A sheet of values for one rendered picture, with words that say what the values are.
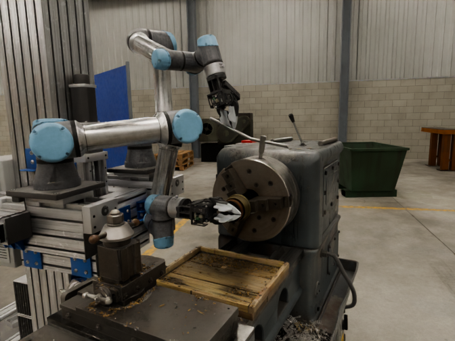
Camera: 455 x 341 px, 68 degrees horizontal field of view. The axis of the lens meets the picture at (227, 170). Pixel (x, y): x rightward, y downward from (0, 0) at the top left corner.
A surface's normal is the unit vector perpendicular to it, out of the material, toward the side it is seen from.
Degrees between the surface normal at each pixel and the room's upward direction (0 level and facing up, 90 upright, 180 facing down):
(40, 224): 90
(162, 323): 0
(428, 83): 90
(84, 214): 90
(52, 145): 91
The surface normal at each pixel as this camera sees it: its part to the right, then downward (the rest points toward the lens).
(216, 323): -0.02, -0.99
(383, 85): -0.22, 0.16
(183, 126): 0.55, 0.11
